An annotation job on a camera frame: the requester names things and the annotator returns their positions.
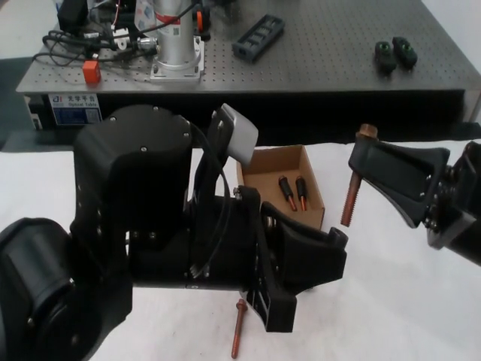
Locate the copper bolt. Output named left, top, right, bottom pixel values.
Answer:
left=340, top=123, right=379, bottom=227
left=230, top=298, right=247, bottom=360

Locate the bolt assembled in black sleeve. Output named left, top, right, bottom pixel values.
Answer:
left=294, top=175, right=310, bottom=212
left=277, top=176, right=298, bottom=212

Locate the cardboard box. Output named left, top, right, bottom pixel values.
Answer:
left=235, top=144, right=326, bottom=232

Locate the small orange box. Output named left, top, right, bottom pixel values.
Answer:
left=82, top=59, right=102, bottom=85

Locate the black block with green dot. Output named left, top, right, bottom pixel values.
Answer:
left=391, top=35, right=419, bottom=69
left=374, top=40, right=396, bottom=75

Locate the metal bench with holes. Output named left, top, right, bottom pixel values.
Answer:
left=15, top=0, right=481, bottom=126

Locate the black slotted holder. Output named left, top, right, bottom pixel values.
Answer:
left=231, top=14, right=286, bottom=62

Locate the silver-white machine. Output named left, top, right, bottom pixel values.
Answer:
left=150, top=0, right=206, bottom=82

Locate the blue and white label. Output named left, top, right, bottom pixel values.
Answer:
left=47, top=93, right=103, bottom=126

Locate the black power adapter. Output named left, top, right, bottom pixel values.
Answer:
left=57, top=0, right=90, bottom=32

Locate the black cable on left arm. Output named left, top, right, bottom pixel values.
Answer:
left=186, top=122, right=231, bottom=279

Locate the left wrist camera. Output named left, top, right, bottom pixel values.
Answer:
left=207, top=103, right=260, bottom=165

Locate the black cable on bench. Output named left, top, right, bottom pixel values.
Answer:
left=32, top=31, right=159, bottom=65

